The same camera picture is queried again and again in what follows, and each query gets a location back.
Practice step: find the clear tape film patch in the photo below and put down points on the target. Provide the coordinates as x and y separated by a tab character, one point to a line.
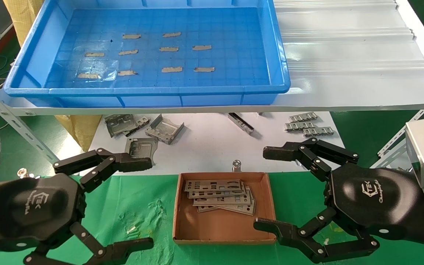
107	75

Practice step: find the toothed metal connector strip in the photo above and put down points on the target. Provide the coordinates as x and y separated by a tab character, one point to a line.
303	117
318	131
300	126

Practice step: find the folded metal tray bracket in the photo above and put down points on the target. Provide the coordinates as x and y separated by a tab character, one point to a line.
164	129

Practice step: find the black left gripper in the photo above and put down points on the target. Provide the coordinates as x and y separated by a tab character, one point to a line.
24	209

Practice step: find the green cloth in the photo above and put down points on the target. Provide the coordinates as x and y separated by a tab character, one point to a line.
142	206

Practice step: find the blue plastic tray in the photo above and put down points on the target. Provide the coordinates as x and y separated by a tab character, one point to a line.
234	36

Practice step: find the slotted steel shelf post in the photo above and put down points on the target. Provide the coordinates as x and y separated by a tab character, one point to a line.
392	145
24	134

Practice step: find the brown cardboard box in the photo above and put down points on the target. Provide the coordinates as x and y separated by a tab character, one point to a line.
215	230

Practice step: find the flat stamped metal plate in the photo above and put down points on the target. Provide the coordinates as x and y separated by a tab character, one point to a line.
142	145

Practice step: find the white metal shelf board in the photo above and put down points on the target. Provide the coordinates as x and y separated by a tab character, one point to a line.
344	55

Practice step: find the grey tape strip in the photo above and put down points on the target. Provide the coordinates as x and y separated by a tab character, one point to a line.
131	36
171	34

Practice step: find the long narrow metal bracket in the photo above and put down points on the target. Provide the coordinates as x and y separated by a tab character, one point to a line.
241	124

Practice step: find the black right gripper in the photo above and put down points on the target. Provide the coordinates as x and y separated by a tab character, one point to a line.
374	198

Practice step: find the small grey metal part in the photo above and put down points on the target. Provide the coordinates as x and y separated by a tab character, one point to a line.
142	121

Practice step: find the small white tape scrap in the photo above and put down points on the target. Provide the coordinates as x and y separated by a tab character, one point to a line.
132	229

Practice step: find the yellow woven sack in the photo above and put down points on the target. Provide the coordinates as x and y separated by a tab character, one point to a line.
79	132

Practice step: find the silver binder clip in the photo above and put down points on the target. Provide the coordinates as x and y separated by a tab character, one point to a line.
23	172
236	166

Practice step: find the grey stamped metal bracket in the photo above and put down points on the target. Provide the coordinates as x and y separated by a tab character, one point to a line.
118	125

